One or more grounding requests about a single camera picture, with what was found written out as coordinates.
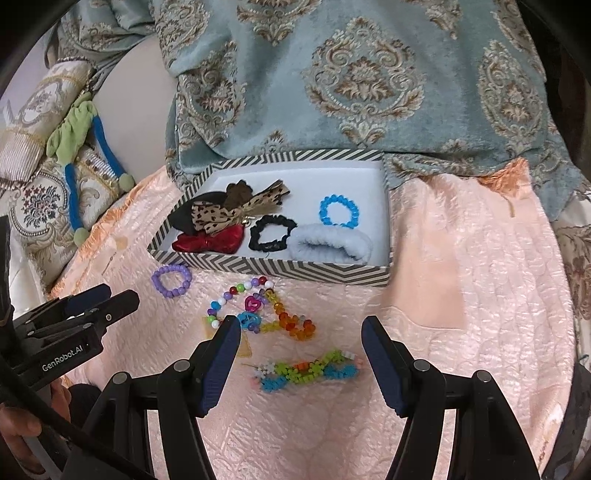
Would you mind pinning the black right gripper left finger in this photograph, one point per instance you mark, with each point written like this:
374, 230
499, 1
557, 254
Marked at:
181, 394

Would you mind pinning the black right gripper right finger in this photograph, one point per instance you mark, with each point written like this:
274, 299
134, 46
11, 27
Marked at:
488, 442

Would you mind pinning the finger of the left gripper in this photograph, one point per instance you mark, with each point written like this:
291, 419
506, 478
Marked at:
108, 312
60, 309

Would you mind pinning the black velvet hair clip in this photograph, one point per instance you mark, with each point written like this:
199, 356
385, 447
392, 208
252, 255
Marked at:
181, 219

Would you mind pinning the leopard print bow clip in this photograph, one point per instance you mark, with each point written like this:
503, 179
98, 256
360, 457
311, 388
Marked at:
211, 219

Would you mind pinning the brown flower hair clip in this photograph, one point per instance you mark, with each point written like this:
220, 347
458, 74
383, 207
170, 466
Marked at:
237, 194

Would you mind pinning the black scrunchie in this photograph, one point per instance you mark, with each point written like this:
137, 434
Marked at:
270, 233

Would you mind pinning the person's left hand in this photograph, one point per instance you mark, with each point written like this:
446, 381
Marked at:
16, 424

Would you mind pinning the cream floral cushion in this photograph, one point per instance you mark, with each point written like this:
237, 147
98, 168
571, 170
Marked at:
38, 212

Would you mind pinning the red bow hair clip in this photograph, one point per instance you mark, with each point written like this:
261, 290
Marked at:
227, 241

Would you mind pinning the green blue plush toy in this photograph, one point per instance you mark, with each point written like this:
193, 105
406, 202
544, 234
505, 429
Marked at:
65, 142

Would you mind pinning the peach quilted bedspread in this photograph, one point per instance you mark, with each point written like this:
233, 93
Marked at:
477, 283

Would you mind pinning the cream embroidered bolster pillow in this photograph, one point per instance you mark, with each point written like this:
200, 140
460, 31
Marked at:
23, 142

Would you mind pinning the light blue fluffy scrunchie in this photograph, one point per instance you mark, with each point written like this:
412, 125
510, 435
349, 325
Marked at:
319, 243

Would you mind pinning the beige floral cushion right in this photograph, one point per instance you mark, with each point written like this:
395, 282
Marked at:
572, 229

